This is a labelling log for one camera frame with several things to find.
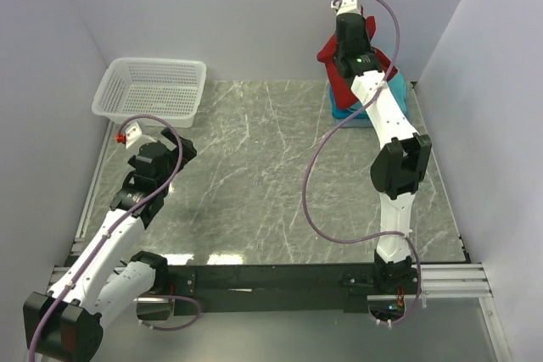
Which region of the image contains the red t shirt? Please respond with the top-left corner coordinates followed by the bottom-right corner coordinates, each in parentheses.
top-left (316, 8), bottom-right (401, 111)

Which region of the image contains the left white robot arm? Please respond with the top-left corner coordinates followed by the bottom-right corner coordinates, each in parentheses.
top-left (23, 124), bottom-right (197, 361)

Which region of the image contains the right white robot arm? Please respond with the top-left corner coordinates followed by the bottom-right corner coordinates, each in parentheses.
top-left (333, 11), bottom-right (432, 293)

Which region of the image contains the white plastic basket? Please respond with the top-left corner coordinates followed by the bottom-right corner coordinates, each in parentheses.
top-left (92, 58), bottom-right (207, 129)

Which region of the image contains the dark teal folded shirt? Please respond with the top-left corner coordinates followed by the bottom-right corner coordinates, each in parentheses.
top-left (329, 81), bottom-right (411, 120)

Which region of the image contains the light turquoise folded shirt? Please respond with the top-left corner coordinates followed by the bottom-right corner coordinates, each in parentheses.
top-left (388, 71), bottom-right (408, 114)

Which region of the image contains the black base beam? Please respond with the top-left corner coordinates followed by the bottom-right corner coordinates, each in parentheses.
top-left (150, 263), bottom-right (380, 314)

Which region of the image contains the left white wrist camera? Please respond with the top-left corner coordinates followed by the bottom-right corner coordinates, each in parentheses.
top-left (115, 121), bottom-right (156, 154)

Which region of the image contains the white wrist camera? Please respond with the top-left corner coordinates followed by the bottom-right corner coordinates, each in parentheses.
top-left (331, 0), bottom-right (362, 16)
top-left (115, 121), bottom-right (156, 154)

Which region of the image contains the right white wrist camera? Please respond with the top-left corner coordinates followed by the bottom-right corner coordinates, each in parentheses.
top-left (331, 0), bottom-right (362, 16)

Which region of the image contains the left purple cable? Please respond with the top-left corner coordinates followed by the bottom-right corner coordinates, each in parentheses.
top-left (27, 114), bottom-right (204, 362)

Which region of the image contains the purple cable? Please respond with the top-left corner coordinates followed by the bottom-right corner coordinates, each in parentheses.
top-left (303, 0), bottom-right (423, 326)
top-left (27, 114), bottom-right (204, 362)

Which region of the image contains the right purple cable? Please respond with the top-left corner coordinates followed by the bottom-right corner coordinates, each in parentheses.
top-left (303, 0), bottom-right (423, 326)

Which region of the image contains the left aluminium rail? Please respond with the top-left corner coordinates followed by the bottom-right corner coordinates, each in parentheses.
top-left (25, 124), bottom-right (141, 362)

